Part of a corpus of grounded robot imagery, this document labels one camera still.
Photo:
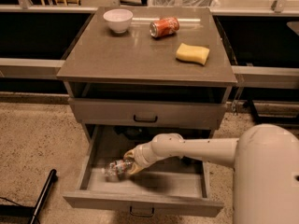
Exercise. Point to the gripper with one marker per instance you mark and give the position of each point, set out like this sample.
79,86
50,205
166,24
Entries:
142,156

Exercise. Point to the clear plastic water bottle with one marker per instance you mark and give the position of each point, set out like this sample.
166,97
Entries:
118,168

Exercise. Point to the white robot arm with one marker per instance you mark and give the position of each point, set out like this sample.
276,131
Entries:
265,160

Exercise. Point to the open grey middle drawer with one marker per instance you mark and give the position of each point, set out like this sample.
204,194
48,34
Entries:
176,186

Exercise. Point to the closed grey top drawer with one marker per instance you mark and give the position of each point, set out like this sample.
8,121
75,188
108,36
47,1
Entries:
148,114

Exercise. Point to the grey drawer cabinet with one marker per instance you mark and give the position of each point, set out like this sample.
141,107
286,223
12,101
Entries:
152,93

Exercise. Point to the black stand leg left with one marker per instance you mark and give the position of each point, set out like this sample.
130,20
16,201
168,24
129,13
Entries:
51,179

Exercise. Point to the yellow sponge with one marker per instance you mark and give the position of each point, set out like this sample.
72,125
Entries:
192,54

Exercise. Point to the red soda can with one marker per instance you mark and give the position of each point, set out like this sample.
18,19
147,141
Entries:
163,27

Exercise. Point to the white ceramic bowl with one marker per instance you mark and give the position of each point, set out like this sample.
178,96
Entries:
118,20

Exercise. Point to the grey metal railing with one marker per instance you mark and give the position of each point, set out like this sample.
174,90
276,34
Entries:
31,66

